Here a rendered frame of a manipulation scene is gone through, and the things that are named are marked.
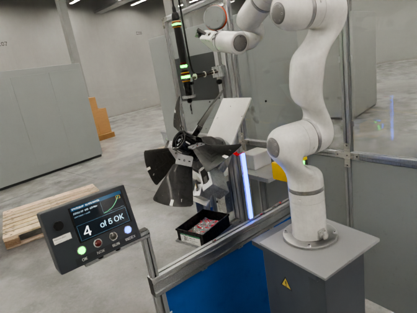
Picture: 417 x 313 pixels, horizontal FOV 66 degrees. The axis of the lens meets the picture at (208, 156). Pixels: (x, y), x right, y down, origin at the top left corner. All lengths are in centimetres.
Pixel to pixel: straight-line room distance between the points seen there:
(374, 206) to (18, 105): 618
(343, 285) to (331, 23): 83
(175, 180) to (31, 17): 1326
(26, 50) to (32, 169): 790
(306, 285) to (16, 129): 627
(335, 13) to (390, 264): 151
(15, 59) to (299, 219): 1342
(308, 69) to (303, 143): 22
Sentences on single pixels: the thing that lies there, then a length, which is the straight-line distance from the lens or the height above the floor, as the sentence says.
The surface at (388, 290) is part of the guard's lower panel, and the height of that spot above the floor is 18.
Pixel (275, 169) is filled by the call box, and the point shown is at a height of 104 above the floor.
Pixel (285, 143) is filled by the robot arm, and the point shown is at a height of 132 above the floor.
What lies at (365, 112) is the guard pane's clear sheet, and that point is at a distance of 187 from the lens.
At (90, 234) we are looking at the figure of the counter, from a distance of 107.
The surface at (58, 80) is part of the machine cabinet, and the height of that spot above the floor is 176.
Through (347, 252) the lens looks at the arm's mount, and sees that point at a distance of 117.
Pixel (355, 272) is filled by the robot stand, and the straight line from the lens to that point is 128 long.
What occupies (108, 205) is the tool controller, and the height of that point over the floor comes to 121.
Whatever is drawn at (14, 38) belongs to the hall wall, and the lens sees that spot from 1423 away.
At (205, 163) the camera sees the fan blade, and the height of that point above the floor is 115.
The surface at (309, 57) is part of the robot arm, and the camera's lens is 98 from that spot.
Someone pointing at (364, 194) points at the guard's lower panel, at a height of 76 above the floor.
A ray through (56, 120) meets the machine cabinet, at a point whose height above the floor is 101.
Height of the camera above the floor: 158
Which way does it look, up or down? 16 degrees down
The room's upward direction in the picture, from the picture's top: 9 degrees counter-clockwise
